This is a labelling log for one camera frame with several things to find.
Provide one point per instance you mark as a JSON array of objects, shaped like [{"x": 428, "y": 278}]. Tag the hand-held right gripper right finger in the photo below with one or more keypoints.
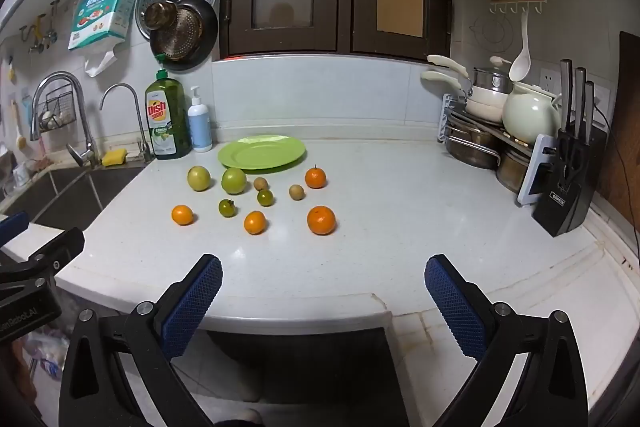
[{"x": 455, "y": 307}]

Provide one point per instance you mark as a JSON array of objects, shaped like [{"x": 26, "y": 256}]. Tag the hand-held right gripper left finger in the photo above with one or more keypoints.
[{"x": 192, "y": 307}]

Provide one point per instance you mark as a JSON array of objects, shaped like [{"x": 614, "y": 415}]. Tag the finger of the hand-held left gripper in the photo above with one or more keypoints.
[
  {"x": 14, "y": 227},
  {"x": 55, "y": 252}
]

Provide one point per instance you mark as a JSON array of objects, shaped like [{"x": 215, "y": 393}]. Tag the green tomato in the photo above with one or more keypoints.
[
  {"x": 265, "y": 198},
  {"x": 227, "y": 207}
]

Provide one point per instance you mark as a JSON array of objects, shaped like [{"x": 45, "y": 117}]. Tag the yellow lemon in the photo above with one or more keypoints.
[{"x": 198, "y": 178}]

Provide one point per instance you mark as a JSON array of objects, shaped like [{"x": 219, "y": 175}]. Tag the green apple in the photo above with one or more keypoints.
[{"x": 234, "y": 181}]

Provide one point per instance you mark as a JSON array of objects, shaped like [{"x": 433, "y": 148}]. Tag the large orange mandarin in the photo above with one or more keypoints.
[{"x": 321, "y": 220}]

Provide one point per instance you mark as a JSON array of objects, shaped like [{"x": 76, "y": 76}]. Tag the green plate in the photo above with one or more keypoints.
[{"x": 261, "y": 153}]

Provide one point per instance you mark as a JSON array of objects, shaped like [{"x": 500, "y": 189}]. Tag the plastic bag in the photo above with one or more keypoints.
[{"x": 47, "y": 352}]

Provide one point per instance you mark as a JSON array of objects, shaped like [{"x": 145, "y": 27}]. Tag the steel sink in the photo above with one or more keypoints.
[{"x": 75, "y": 192}]

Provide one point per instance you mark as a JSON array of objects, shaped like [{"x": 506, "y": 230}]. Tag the yellow sponge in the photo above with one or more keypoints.
[{"x": 114, "y": 157}]

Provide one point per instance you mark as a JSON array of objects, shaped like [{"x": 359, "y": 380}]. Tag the tall steel faucet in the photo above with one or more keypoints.
[{"x": 80, "y": 107}]

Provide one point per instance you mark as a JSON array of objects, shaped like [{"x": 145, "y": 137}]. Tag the small steel pot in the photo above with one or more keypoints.
[{"x": 512, "y": 169}]

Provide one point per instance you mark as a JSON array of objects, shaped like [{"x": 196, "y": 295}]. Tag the small yellow-green fruit on counter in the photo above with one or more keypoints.
[{"x": 296, "y": 192}]

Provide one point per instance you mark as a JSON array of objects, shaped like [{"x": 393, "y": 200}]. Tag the large steel pot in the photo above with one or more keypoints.
[{"x": 470, "y": 147}]

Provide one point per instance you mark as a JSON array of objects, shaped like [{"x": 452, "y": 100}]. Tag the black knife block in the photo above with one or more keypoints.
[{"x": 567, "y": 187}]

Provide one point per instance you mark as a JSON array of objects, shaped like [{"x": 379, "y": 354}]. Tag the slim steel faucet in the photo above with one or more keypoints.
[{"x": 135, "y": 107}]

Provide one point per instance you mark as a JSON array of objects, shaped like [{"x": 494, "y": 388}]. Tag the green dish soap bottle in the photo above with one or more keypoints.
[{"x": 167, "y": 117}]

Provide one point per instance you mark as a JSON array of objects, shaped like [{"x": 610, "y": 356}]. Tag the white blue pump bottle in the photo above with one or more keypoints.
[{"x": 200, "y": 124}]

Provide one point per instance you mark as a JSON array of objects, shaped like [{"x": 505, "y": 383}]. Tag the metal pot rack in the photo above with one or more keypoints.
[{"x": 446, "y": 117}]

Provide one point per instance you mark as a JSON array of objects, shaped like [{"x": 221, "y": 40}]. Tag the pale ceramic kettle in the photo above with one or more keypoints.
[{"x": 527, "y": 114}]

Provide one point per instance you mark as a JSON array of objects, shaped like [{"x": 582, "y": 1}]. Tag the steel pot with lid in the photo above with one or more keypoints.
[{"x": 490, "y": 79}]

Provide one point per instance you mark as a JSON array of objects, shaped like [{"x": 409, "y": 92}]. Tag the teal paper towel pack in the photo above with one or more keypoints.
[{"x": 102, "y": 14}]

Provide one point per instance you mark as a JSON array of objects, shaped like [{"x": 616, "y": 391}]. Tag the golden colander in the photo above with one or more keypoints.
[{"x": 182, "y": 34}]

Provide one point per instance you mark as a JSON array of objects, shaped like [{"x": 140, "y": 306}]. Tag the dark wooden board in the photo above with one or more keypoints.
[{"x": 622, "y": 117}]

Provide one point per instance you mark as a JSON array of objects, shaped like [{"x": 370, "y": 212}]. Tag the white ladle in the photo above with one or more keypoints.
[{"x": 520, "y": 62}]

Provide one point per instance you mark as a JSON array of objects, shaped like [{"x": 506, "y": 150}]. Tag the copper saucepan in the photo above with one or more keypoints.
[{"x": 159, "y": 14}]

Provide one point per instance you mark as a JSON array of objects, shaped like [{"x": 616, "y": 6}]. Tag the black frying pan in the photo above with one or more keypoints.
[{"x": 207, "y": 32}]

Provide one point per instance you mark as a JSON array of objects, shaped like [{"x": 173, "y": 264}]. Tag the metal wall hooks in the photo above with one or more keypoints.
[{"x": 40, "y": 29}]

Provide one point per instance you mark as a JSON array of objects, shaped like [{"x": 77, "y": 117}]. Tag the white wall socket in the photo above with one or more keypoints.
[{"x": 549, "y": 81}]

